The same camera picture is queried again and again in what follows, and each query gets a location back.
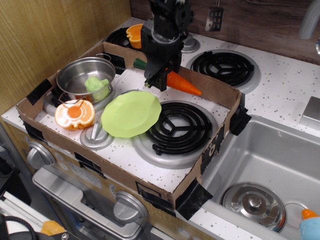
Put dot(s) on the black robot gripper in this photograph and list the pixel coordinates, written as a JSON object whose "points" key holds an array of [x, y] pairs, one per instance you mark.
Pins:
{"points": [[162, 42]]}

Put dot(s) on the orange toy carrot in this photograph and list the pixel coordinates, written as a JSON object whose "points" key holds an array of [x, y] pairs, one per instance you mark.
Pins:
{"points": [[174, 80]]}

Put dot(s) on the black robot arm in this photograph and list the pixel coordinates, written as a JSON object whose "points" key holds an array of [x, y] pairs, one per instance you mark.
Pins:
{"points": [[179, 9]]}

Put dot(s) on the light green plastic plate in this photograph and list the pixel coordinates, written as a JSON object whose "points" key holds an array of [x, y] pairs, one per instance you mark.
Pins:
{"points": [[131, 114]]}

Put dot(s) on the black front right burner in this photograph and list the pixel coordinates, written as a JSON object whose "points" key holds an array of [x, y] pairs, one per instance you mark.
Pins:
{"points": [[181, 128]]}

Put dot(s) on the grey stovetop knob back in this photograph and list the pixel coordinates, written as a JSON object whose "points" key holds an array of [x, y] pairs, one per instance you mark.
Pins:
{"points": [[190, 45]]}

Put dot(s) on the grey stovetop knob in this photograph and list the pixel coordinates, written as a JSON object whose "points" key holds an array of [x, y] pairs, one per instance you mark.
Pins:
{"points": [[190, 45], [95, 137]]}

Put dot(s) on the green toy lettuce piece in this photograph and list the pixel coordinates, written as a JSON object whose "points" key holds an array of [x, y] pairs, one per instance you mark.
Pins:
{"points": [[97, 86]]}

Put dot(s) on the orange toy pumpkin half back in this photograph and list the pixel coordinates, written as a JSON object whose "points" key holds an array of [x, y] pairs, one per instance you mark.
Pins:
{"points": [[133, 34]]}

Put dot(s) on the orange toy pumpkin half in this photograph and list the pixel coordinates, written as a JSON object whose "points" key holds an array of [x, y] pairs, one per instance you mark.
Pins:
{"points": [[75, 115], [133, 34]]}

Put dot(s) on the black back right burner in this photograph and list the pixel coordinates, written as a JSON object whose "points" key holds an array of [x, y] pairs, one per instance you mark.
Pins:
{"points": [[230, 68]]}

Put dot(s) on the grey stovetop knob front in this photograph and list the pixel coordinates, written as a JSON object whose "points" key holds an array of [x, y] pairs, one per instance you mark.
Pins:
{"points": [[95, 137]]}

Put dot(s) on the small steel pot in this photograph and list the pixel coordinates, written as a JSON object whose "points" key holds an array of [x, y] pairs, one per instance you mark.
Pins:
{"points": [[71, 80]]}

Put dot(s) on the hanging metal spatula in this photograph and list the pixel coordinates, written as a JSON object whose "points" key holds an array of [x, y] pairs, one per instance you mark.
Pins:
{"points": [[214, 18]]}

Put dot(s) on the orange toy pumpkin half front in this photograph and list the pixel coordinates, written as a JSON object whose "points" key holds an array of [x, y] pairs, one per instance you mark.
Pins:
{"points": [[75, 115]]}

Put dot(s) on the brown cardboard fence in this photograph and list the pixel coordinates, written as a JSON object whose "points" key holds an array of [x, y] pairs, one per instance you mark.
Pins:
{"points": [[164, 190]]}

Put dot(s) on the black front left burner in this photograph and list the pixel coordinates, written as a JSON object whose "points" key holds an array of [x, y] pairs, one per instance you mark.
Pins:
{"points": [[58, 96]]}

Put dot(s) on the grey oven knob right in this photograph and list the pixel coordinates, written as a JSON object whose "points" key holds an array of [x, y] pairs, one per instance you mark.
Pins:
{"points": [[128, 209]]}

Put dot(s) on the grey oven knob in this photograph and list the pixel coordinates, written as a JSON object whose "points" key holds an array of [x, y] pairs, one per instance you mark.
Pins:
{"points": [[39, 156], [128, 209]]}

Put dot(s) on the grey toy sink basin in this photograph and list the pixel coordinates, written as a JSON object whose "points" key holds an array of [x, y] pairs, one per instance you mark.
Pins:
{"points": [[281, 158]]}

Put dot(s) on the grey oven knob left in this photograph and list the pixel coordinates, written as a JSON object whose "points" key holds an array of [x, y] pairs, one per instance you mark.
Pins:
{"points": [[39, 156]]}

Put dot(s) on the steel pot lid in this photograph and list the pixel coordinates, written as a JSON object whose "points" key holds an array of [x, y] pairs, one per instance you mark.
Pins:
{"points": [[257, 203]]}

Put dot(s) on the grey toy faucet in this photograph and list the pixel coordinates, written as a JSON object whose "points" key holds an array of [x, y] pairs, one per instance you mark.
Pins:
{"points": [[310, 20]]}

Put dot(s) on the orange cloth scrap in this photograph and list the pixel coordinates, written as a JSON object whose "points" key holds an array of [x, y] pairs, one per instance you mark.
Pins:
{"points": [[51, 228]]}

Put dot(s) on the blue orange toy bottle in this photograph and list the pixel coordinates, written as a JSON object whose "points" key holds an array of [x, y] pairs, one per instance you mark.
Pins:
{"points": [[310, 225]]}

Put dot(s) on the silver oven door handle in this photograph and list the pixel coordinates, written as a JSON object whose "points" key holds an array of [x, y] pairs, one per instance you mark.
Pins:
{"points": [[72, 199]]}

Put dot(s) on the grey faucet handle block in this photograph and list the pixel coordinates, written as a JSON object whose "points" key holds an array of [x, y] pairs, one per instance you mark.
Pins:
{"points": [[311, 115]]}

